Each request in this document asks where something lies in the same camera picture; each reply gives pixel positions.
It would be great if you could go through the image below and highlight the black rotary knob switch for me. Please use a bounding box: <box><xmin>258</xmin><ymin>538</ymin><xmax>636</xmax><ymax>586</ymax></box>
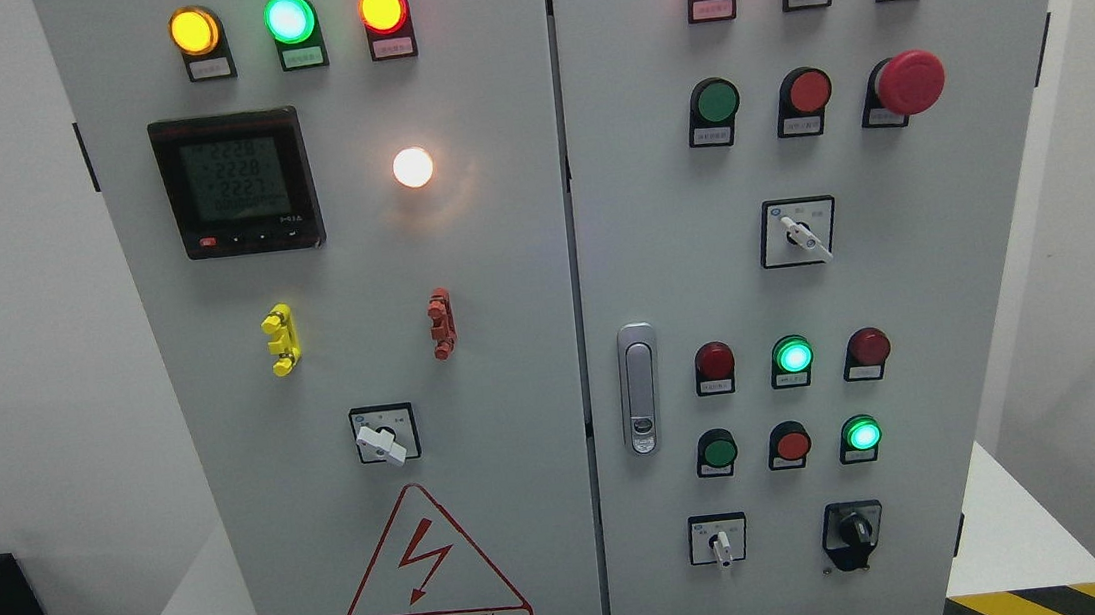
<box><xmin>821</xmin><ymin>499</ymin><xmax>883</xmax><ymax>572</ymax></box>

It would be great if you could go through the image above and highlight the red terminal connector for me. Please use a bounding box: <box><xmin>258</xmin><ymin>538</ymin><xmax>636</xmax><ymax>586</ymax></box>
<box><xmin>425</xmin><ymin>287</ymin><xmax>458</xmax><ymax>362</ymax></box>

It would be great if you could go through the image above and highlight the dark red indicator light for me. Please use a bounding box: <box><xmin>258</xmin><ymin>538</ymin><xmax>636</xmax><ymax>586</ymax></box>
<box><xmin>693</xmin><ymin>340</ymin><xmax>736</xmax><ymax>397</ymax></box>

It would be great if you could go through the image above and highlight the white indicator light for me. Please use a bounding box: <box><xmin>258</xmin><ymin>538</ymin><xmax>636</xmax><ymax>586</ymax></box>
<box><xmin>392</xmin><ymin>146</ymin><xmax>435</xmax><ymax>189</ymax></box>

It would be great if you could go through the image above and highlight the green push button lower left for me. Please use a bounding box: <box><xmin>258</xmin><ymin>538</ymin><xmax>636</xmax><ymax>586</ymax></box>
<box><xmin>695</xmin><ymin>428</ymin><xmax>739</xmax><ymax>478</ymax></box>

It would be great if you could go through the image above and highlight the grey left cabinet door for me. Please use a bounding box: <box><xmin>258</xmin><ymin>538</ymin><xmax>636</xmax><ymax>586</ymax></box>
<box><xmin>33</xmin><ymin>0</ymin><xmax>603</xmax><ymax>615</ymax></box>

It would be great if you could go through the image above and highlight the grey cabinet door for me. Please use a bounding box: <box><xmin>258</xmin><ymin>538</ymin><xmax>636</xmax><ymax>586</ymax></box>
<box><xmin>33</xmin><ymin>0</ymin><xmax>603</xmax><ymax>615</ymax></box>
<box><xmin>553</xmin><ymin>0</ymin><xmax>1048</xmax><ymax>615</ymax></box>

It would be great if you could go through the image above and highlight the lit green indicator light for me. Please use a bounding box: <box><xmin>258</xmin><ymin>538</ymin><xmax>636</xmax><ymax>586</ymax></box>
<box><xmin>770</xmin><ymin>334</ymin><xmax>814</xmax><ymax>390</ymax></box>

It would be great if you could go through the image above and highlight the green push button second row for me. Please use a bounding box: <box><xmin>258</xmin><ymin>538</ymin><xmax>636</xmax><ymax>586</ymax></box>
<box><xmin>688</xmin><ymin>76</ymin><xmax>740</xmax><ymax>150</ymax></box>

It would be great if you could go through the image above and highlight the yellow terminal connector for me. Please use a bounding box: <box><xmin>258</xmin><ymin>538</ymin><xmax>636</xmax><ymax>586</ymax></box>
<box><xmin>260</xmin><ymin>302</ymin><xmax>301</xmax><ymax>378</ymax></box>

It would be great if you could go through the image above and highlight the red push button lower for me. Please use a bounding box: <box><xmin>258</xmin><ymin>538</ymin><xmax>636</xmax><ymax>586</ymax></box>
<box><xmin>767</xmin><ymin>420</ymin><xmax>812</xmax><ymax>471</ymax></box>

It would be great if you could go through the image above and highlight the grey right cabinet door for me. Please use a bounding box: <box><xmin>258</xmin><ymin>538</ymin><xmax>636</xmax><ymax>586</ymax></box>
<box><xmin>553</xmin><ymin>0</ymin><xmax>1048</xmax><ymax>615</ymax></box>

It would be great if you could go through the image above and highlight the red electric hazard warning sticker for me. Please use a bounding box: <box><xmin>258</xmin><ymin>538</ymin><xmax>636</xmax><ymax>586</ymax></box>
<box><xmin>347</xmin><ymin>481</ymin><xmax>533</xmax><ymax>615</ymax></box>

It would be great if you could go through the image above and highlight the black digital power meter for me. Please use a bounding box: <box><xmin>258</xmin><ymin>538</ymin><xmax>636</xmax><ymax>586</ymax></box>
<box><xmin>147</xmin><ymin>106</ymin><xmax>326</xmax><ymax>260</ymax></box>

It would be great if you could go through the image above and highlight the red push button second row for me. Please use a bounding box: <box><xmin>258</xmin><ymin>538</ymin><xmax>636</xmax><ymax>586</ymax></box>
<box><xmin>776</xmin><ymin>66</ymin><xmax>833</xmax><ymax>139</ymax></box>

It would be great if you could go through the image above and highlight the green illuminated button lower right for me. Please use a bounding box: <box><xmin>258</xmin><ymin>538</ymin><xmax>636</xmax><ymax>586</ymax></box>
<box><xmin>838</xmin><ymin>414</ymin><xmax>881</xmax><ymax>466</ymax></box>

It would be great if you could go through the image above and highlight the red indicator light top left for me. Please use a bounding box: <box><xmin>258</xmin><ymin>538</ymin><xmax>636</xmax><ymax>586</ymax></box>
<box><xmin>357</xmin><ymin>0</ymin><xmax>419</xmax><ymax>62</ymax></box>

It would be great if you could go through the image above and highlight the green indicator light top left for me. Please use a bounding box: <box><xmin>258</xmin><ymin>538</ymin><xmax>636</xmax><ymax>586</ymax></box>
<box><xmin>262</xmin><ymin>0</ymin><xmax>330</xmax><ymax>71</ymax></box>

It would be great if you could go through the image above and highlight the red emergency stop mushroom button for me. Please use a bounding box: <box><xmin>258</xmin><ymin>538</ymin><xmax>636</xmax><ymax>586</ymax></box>
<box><xmin>861</xmin><ymin>48</ymin><xmax>947</xmax><ymax>129</ymax></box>

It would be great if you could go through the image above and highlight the yellow indicator light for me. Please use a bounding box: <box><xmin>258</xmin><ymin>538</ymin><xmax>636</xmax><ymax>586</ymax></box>
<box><xmin>169</xmin><ymin>5</ymin><xmax>237</xmax><ymax>83</ymax></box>

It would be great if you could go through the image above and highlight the white platform with hazard stripes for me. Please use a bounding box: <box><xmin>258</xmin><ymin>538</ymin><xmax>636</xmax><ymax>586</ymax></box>
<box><xmin>160</xmin><ymin>446</ymin><xmax>1095</xmax><ymax>615</ymax></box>

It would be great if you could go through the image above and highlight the silver door lock handle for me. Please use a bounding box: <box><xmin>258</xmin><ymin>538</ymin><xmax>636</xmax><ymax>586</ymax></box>
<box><xmin>616</xmin><ymin>322</ymin><xmax>660</xmax><ymax>457</ymax></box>

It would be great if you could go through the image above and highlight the white selector switch left door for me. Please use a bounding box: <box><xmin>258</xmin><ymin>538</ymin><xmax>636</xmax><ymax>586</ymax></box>
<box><xmin>348</xmin><ymin>402</ymin><xmax>423</xmax><ymax>466</ymax></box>

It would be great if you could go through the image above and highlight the white selector switch upper right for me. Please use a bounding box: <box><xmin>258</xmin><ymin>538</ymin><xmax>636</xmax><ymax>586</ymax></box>
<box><xmin>761</xmin><ymin>195</ymin><xmax>835</xmax><ymax>269</ymax></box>

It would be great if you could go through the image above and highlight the white selector switch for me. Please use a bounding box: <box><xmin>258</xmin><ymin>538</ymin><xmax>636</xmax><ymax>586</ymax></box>
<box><xmin>761</xmin><ymin>195</ymin><xmax>835</xmax><ymax>269</ymax></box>
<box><xmin>687</xmin><ymin>512</ymin><xmax>748</xmax><ymax>567</ymax></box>

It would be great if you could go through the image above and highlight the white selector switch lower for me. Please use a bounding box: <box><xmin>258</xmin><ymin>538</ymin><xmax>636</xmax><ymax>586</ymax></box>
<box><xmin>687</xmin><ymin>512</ymin><xmax>748</xmax><ymax>567</ymax></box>

